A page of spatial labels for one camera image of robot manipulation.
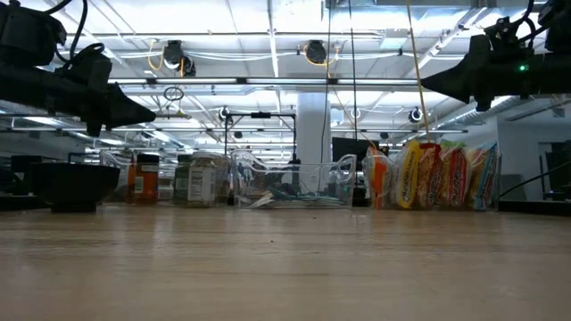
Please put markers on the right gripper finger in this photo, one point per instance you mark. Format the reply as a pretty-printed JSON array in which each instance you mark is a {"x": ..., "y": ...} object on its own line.
[
  {"x": 450, "y": 73},
  {"x": 455, "y": 93}
]

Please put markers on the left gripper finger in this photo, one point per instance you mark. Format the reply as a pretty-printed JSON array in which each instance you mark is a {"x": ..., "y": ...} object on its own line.
[
  {"x": 134, "y": 122},
  {"x": 129, "y": 107}
]

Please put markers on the black lid spice jar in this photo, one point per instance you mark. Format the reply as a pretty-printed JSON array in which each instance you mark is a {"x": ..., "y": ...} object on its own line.
[{"x": 146, "y": 180}]

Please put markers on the green lid glass jar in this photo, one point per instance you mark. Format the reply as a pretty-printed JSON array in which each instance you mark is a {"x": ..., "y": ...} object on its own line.
[{"x": 180, "y": 180}]

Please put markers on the lime chili shrimp ramen packet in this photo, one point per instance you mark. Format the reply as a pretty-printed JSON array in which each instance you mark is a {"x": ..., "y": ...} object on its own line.
[{"x": 454, "y": 176}]

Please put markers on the red ramen noodle packet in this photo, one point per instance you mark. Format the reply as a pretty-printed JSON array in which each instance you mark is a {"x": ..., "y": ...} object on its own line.
[{"x": 430, "y": 176}]

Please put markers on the blue ramen noodle packet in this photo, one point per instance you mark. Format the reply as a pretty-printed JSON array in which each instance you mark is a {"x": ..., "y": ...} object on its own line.
[{"x": 484, "y": 176}]

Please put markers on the yellow ramen noodle packet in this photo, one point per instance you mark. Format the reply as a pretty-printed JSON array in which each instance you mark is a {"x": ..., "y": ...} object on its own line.
[{"x": 408, "y": 176}]

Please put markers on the teal plastic spoon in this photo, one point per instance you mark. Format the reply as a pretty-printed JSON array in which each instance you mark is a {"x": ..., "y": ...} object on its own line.
[{"x": 281, "y": 191}]

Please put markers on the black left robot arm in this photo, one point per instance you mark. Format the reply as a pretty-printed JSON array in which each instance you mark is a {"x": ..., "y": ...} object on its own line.
[{"x": 31, "y": 84}]

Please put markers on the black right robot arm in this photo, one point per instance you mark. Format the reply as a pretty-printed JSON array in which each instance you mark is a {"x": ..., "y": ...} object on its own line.
[{"x": 553, "y": 76}]

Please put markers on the small black ceiling reel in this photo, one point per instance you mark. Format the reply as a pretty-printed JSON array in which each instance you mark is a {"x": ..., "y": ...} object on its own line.
[
  {"x": 224, "y": 113},
  {"x": 416, "y": 114}
]

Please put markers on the clear plastic bin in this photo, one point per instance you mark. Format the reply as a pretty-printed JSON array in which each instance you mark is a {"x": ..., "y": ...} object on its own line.
[
  {"x": 499, "y": 187},
  {"x": 111, "y": 178},
  {"x": 312, "y": 196}
]

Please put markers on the red bowl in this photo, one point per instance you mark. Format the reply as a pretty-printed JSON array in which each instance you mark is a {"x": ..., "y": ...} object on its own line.
[{"x": 73, "y": 185}]

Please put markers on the black office chair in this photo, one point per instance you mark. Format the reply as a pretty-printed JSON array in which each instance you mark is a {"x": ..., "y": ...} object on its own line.
[{"x": 557, "y": 169}]

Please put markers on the black background monitor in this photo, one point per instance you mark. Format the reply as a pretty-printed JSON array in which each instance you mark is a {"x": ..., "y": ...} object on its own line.
[{"x": 354, "y": 146}]

